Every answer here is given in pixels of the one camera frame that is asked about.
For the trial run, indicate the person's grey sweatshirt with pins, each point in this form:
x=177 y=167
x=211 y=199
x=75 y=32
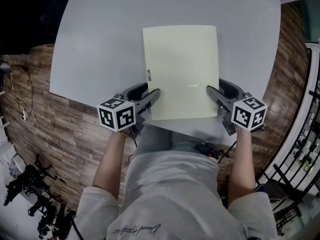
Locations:
x=172 y=196

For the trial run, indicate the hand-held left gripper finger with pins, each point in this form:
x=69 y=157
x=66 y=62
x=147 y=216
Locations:
x=133 y=89
x=151 y=97

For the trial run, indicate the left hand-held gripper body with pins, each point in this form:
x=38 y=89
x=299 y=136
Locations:
x=117 y=115

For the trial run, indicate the person's left forearm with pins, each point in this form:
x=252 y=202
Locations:
x=112 y=159

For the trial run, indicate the white power strip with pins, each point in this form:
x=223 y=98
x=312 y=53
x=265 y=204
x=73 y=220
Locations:
x=24 y=114

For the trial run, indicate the pile of black stand equipment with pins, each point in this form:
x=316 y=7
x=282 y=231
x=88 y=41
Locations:
x=45 y=206

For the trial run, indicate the person's right forearm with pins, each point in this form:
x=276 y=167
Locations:
x=242 y=164

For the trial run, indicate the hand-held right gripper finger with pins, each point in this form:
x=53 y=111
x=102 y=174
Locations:
x=237 y=90
x=218 y=97

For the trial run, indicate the black metal railing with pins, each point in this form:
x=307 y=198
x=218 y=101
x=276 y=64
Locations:
x=285 y=177

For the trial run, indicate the white storage box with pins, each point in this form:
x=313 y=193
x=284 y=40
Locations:
x=17 y=162

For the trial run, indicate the person's grey trouser legs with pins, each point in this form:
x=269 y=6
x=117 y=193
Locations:
x=155 y=140

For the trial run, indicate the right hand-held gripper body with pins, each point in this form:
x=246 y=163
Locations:
x=247 y=115

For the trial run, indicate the pale yellow object board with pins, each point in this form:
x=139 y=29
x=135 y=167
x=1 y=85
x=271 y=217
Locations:
x=180 y=69

